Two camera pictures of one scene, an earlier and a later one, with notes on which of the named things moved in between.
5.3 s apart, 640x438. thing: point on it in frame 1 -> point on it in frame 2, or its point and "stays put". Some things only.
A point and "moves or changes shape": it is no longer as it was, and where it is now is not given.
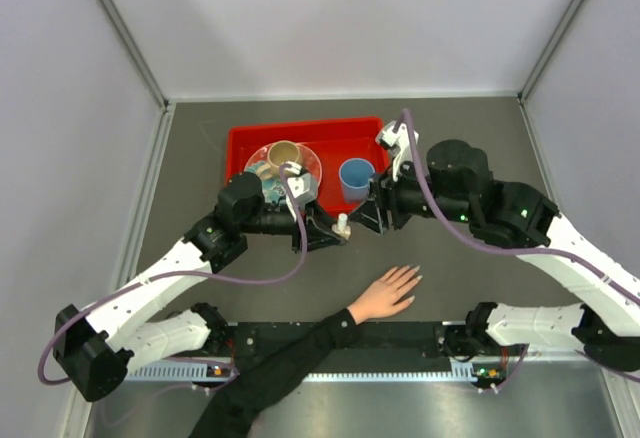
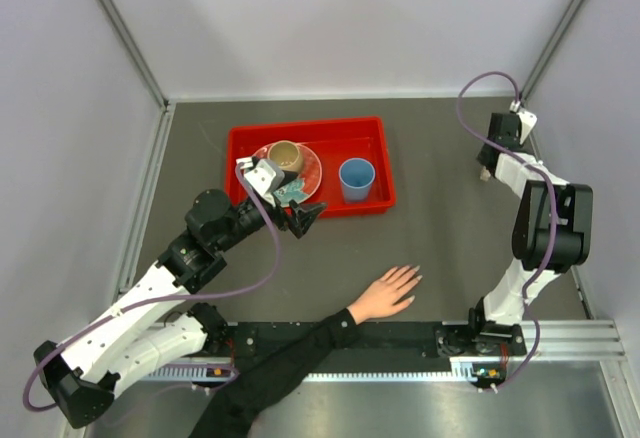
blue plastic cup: [355, 174] stays put
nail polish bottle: [342, 228] moves or changes shape
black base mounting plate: [375, 339] stays put
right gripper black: [388, 190] -> [481, 154]
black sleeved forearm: [275, 372] stays put
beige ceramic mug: [279, 152] stays put
